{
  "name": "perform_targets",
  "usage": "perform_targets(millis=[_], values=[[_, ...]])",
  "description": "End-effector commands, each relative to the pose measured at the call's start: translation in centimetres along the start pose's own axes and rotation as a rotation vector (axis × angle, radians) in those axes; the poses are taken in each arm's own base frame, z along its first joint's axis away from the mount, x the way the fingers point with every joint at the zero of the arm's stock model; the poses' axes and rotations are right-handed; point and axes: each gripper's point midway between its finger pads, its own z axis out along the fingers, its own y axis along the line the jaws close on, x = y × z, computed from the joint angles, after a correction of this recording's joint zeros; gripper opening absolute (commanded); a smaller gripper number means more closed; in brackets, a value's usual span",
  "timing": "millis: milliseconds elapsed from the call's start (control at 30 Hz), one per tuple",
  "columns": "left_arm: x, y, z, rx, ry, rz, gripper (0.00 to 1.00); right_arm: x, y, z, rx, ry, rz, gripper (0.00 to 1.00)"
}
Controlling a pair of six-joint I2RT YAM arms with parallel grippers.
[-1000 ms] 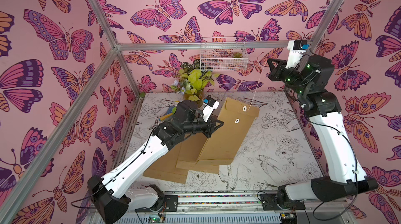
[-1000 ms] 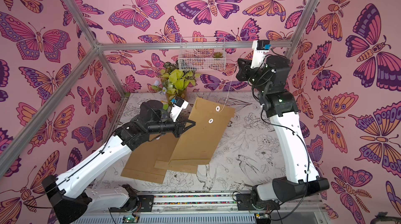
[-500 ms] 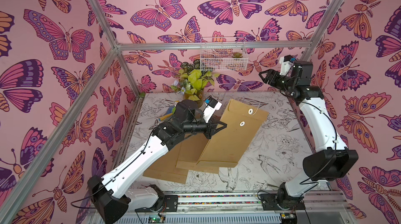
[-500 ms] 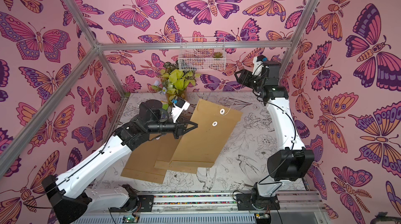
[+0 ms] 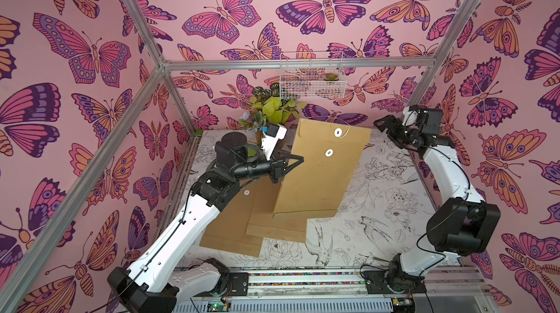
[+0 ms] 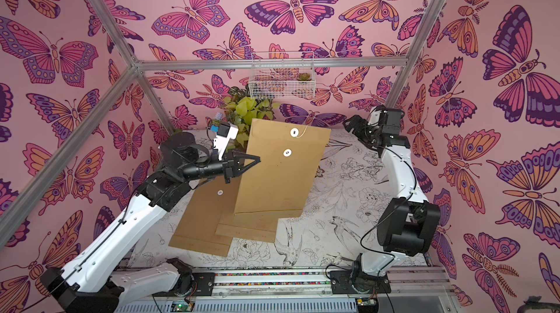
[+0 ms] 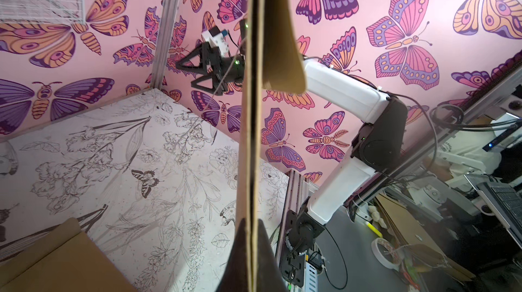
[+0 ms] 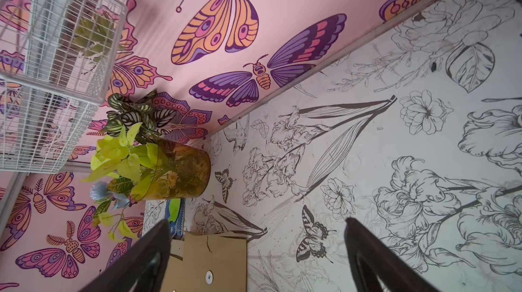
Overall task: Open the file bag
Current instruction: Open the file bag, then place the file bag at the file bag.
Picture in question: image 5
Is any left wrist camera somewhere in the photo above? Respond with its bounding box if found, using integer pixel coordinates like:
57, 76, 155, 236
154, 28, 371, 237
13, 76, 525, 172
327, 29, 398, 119
260, 123, 287, 161

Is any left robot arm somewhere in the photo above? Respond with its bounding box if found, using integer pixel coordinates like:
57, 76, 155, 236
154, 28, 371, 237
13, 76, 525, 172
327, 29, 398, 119
107, 123, 304, 312

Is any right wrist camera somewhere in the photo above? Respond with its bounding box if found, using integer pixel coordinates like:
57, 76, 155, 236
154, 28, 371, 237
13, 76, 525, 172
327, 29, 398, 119
402, 105, 419, 126

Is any aluminium frame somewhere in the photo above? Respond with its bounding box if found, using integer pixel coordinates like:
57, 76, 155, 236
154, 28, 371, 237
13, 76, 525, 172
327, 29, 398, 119
1, 0, 481, 312

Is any green item in basket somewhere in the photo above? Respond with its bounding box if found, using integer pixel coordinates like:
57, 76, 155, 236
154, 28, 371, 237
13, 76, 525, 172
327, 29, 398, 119
324, 73, 339, 82

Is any glass vase with plants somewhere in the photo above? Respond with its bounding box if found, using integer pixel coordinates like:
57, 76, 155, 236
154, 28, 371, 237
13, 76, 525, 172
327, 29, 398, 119
238, 83, 300, 132

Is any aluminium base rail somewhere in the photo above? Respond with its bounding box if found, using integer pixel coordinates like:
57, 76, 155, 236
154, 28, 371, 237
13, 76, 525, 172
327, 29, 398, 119
175, 266, 500, 312

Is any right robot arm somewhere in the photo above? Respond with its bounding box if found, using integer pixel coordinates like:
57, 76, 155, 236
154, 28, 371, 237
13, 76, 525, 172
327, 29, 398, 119
374, 105, 501, 293

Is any white wire basket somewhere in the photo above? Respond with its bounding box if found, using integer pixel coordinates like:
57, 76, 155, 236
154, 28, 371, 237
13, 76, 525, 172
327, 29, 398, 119
278, 52, 347, 101

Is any kraft file bag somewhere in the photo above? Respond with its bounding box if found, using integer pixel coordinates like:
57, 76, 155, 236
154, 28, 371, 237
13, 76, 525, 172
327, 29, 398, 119
273, 119, 371, 221
200, 182, 263, 257
246, 177, 344, 242

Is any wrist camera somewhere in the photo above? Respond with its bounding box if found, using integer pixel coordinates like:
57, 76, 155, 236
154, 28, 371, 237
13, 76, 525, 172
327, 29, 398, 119
402, 105, 419, 126
260, 123, 287, 161

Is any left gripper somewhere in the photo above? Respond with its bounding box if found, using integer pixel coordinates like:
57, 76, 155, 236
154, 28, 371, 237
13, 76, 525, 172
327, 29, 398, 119
230, 151, 302, 187

